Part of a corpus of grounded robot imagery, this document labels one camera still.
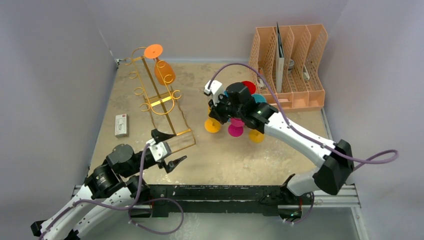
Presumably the yellow wine glass back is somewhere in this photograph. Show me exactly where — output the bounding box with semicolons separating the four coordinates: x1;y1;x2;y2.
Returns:
203;107;221;134

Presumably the yellow wine glass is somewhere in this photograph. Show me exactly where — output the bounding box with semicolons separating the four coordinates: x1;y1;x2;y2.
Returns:
248;129;265;143
203;107;221;134

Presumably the magenta wine glass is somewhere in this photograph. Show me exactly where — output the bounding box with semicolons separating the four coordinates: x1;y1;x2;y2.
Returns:
227;118;245;137

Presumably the red wine glass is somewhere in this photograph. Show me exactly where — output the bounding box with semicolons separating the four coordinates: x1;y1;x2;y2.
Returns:
241;80;257;95

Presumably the light blue wine glass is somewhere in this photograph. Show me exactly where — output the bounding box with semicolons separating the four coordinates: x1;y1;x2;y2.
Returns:
251;93;267;103

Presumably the orange wine glass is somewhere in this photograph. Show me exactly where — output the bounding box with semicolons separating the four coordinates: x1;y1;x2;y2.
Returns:
144;43;176;86

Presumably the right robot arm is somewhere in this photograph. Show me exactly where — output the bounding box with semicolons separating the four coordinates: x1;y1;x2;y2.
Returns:
203;80;354;204

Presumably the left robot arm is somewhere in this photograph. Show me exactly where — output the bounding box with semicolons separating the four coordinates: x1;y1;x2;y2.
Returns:
30;129;187;240

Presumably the white stapler box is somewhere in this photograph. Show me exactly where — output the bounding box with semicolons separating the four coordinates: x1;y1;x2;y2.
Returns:
114;113;129;138

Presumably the dark folder in organizer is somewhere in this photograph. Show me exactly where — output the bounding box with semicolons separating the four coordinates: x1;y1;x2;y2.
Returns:
275;22;285;93

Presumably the peach plastic file organizer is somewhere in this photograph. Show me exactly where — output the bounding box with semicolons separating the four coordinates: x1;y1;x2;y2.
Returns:
248;24;328;112

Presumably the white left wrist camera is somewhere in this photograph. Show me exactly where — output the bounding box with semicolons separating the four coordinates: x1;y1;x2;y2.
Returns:
146;138;172;163

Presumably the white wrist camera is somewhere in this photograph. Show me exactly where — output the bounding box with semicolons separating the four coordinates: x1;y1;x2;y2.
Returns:
203;80;225;106
146;138;172;163

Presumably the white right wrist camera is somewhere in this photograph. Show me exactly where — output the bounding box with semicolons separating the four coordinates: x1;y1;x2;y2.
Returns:
203;80;225;106

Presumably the gold wire wine glass rack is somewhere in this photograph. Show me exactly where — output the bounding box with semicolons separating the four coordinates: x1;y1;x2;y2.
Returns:
123;46;196;153

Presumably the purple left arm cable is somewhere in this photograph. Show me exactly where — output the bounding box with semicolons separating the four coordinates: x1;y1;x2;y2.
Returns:
38;142;152;240

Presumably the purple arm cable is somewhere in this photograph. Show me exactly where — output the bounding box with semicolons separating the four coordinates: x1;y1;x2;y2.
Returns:
38;142;152;240
208;62;399;226

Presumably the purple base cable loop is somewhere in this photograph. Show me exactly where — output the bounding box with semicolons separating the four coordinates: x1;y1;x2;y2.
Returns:
128;198;185;235

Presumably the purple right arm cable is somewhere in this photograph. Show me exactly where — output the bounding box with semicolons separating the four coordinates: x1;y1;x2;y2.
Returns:
208;62;399;226

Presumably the aluminium frame rail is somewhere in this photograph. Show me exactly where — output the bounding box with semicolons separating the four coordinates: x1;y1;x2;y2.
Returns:
67;184;362;210

